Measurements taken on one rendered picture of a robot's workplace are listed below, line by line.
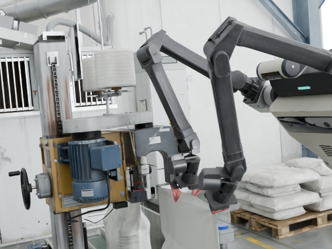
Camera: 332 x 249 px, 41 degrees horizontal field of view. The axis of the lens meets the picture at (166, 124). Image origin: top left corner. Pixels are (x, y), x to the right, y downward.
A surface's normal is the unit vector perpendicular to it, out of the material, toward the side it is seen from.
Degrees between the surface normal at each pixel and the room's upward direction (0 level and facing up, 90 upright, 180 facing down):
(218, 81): 127
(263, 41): 113
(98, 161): 90
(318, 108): 40
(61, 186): 90
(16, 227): 90
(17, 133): 90
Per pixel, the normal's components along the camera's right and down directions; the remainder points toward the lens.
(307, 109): -0.64, -0.70
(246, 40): 0.35, 0.56
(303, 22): -0.90, 0.10
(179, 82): 0.42, 0.01
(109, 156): 0.76, -0.03
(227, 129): 0.11, 0.49
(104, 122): 0.89, -0.05
